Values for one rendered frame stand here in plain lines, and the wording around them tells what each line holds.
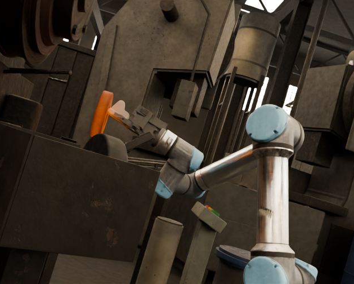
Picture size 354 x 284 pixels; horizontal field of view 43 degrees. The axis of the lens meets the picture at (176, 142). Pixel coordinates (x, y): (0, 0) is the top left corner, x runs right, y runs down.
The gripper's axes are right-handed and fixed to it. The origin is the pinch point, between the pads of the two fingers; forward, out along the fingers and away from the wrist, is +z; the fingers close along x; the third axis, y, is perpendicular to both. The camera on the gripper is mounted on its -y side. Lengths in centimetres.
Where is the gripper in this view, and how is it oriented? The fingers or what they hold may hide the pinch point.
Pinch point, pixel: (104, 109)
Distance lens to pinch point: 148.5
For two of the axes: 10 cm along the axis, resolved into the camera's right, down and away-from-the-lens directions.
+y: 5.4, -8.3, 1.0
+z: -8.3, -5.5, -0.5
